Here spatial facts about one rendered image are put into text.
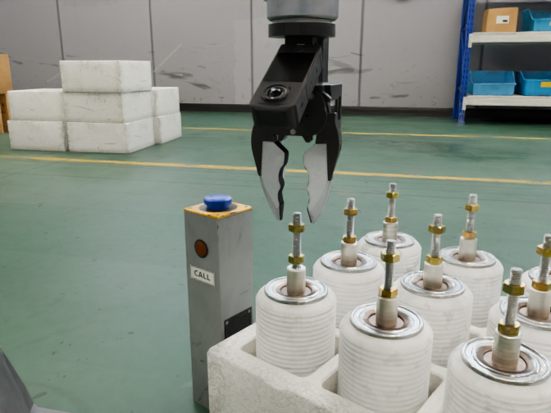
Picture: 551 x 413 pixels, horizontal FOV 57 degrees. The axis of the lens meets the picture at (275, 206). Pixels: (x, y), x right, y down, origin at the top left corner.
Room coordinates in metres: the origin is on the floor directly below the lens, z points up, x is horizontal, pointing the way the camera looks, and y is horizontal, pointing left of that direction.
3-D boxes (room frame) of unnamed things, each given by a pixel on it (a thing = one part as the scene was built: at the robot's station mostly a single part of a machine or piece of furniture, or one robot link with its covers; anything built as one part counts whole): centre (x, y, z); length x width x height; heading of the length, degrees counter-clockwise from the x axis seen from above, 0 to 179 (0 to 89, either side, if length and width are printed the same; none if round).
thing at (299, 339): (0.56, -0.02, 0.16); 0.10 x 0.10 x 0.18
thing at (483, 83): (4.89, -1.99, 0.36); 0.50 x 0.38 x 0.21; 167
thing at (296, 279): (0.56, -0.02, 0.26); 0.02 x 0.02 x 0.03
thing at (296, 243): (0.56, -0.02, 0.31); 0.01 x 0.01 x 0.08
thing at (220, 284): (0.70, 0.08, 0.16); 0.07 x 0.07 x 0.31; 51
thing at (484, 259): (0.67, -0.27, 0.25); 0.08 x 0.08 x 0.01
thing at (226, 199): (0.70, 0.08, 0.32); 0.04 x 0.04 x 0.02
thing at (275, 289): (0.56, -0.02, 0.25); 0.08 x 0.08 x 0.01
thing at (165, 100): (3.68, 0.94, 0.27); 0.39 x 0.39 x 0.18; 78
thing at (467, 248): (0.67, -0.27, 0.26); 0.02 x 0.02 x 0.03
